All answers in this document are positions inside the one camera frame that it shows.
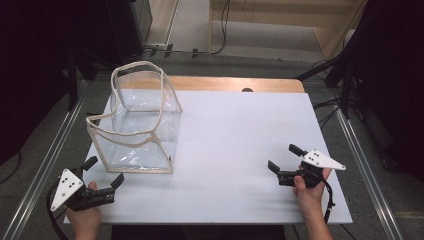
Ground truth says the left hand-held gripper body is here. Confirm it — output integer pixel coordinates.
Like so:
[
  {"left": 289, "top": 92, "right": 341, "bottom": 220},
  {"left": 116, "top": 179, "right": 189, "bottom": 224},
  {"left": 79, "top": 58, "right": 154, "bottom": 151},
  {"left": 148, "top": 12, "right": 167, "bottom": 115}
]
[{"left": 49, "top": 168, "right": 116, "bottom": 212}]

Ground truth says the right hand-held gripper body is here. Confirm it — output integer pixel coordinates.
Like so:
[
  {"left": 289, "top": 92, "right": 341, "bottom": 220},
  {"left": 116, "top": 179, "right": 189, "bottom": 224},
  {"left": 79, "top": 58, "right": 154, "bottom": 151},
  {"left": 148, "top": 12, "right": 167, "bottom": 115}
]
[{"left": 277, "top": 149, "right": 347, "bottom": 189}]

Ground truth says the clear bag with beige trim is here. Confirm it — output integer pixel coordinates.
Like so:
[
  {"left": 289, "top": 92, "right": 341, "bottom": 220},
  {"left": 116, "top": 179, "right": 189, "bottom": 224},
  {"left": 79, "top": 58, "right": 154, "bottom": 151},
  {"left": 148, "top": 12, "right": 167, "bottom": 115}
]
[{"left": 85, "top": 60, "right": 184, "bottom": 175}]

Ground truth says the person's right hand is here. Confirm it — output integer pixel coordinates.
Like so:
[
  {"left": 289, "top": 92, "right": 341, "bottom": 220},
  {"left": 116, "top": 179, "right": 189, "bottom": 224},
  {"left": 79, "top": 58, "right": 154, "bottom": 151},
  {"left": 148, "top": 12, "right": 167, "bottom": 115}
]
[{"left": 291, "top": 166, "right": 333, "bottom": 218}]

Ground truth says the person's left hand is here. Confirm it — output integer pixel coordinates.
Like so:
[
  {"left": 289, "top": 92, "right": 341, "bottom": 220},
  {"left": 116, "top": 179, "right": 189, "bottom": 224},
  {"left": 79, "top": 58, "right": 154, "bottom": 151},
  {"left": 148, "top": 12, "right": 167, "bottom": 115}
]
[{"left": 64, "top": 180, "right": 103, "bottom": 240}]

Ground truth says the white table board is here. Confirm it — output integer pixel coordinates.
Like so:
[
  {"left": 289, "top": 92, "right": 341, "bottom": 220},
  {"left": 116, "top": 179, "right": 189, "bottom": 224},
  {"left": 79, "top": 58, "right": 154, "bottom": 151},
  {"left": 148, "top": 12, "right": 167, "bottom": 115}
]
[{"left": 63, "top": 89, "right": 354, "bottom": 225}]

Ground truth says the black stand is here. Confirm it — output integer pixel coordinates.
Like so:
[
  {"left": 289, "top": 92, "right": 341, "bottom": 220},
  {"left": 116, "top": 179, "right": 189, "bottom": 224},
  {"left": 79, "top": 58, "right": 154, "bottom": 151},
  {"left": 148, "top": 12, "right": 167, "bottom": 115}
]
[{"left": 64, "top": 49, "right": 81, "bottom": 113}]

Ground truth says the person's dark lap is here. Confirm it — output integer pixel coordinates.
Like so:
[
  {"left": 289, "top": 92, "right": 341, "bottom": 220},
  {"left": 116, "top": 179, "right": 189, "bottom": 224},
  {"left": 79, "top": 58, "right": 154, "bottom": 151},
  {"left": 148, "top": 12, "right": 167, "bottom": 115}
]
[{"left": 110, "top": 224, "right": 286, "bottom": 240}]

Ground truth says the wooden table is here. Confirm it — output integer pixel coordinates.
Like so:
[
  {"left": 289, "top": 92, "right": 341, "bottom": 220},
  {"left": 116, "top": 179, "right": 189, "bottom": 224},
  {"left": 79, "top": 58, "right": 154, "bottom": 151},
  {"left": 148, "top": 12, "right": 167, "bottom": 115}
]
[{"left": 114, "top": 75, "right": 306, "bottom": 94}]

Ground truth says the dark curtain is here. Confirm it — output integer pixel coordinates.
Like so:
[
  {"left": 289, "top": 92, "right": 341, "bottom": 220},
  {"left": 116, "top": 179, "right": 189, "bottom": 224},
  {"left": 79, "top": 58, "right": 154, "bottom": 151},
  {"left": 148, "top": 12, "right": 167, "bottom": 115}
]
[
  {"left": 324, "top": 0, "right": 424, "bottom": 183},
  {"left": 0, "top": 0, "right": 111, "bottom": 166}
]

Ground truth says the light wooden shelf unit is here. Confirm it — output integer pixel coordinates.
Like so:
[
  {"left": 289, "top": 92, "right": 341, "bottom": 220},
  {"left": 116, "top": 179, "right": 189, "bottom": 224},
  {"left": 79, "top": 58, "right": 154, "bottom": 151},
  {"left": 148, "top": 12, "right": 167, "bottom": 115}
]
[{"left": 208, "top": 0, "right": 369, "bottom": 61}]

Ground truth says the dark cabinet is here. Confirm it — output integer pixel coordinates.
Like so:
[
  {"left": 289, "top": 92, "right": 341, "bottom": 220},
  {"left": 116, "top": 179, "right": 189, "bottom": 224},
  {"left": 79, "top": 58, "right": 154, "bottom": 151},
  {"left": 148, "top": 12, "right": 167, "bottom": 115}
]
[{"left": 106, "top": 0, "right": 154, "bottom": 59}]

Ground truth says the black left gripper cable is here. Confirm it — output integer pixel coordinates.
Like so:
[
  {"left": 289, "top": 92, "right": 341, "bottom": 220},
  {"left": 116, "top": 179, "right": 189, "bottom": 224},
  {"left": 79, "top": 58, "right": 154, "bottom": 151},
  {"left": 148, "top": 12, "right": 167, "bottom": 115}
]
[{"left": 45, "top": 181, "right": 71, "bottom": 240}]

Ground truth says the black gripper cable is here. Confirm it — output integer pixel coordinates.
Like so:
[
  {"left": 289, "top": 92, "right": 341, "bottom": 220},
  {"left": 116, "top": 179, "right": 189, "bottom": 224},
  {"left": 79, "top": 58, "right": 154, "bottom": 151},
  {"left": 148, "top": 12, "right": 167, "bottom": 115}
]
[
  {"left": 45, "top": 181, "right": 71, "bottom": 240},
  {"left": 319, "top": 178, "right": 336, "bottom": 225}
]

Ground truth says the aluminium floor rail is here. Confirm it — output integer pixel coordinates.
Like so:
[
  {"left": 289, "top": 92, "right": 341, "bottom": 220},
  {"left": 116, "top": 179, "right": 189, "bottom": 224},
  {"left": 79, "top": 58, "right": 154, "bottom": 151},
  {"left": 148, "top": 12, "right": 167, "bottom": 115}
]
[
  {"left": 0, "top": 94, "right": 86, "bottom": 240},
  {"left": 334, "top": 108, "right": 406, "bottom": 240}
]

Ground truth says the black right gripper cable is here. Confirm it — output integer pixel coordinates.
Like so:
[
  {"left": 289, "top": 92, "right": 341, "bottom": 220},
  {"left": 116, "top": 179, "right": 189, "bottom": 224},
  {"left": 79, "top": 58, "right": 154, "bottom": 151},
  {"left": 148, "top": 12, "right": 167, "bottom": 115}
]
[{"left": 319, "top": 178, "right": 336, "bottom": 225}]

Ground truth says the black cables bundle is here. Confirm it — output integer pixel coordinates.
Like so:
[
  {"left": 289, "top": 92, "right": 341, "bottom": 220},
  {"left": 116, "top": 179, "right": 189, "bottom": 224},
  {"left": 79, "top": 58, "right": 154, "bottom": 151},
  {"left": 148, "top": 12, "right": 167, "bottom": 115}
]
[{"left": 311, "top": 59, "right": 359, "bottom": 131}]

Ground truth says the black floor cable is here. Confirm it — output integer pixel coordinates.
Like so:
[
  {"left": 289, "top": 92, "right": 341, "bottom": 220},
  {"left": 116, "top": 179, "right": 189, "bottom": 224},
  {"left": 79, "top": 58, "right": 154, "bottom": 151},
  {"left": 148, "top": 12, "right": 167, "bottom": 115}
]
[{"left": 143, "top": 0, "right": 233, "bottom": 58}]

